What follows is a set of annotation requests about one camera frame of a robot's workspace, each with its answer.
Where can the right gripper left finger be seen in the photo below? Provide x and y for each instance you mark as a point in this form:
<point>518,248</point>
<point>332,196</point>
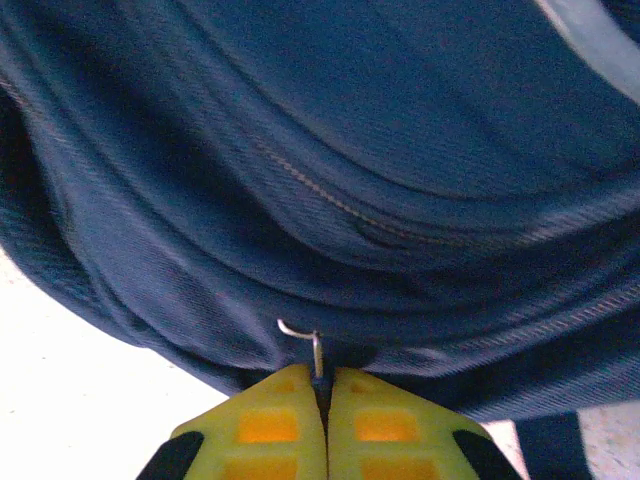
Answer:
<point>270,430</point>

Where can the navy blue backpack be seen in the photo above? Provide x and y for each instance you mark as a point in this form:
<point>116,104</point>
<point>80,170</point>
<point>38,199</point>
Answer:
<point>300,150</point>

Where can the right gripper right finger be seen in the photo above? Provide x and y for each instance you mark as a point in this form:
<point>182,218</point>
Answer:
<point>385,430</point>

